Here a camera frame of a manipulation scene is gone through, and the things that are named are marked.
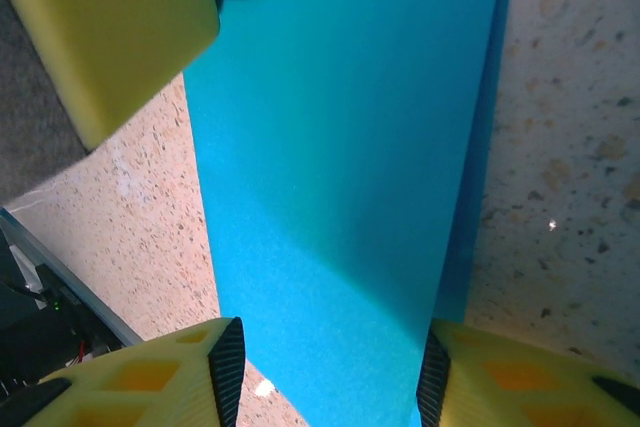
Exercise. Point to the blue paper sheet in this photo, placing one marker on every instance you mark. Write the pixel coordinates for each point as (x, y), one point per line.
(340, 147)

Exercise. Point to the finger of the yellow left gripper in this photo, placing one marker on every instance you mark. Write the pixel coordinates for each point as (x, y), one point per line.
(100, 37)

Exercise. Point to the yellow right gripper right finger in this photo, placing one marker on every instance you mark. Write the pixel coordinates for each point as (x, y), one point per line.
(525, 387)

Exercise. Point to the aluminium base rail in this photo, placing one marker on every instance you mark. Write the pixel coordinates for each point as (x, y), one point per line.
(87, 303)

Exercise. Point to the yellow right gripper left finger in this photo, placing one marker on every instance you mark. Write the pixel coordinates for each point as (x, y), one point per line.
(140, 382)

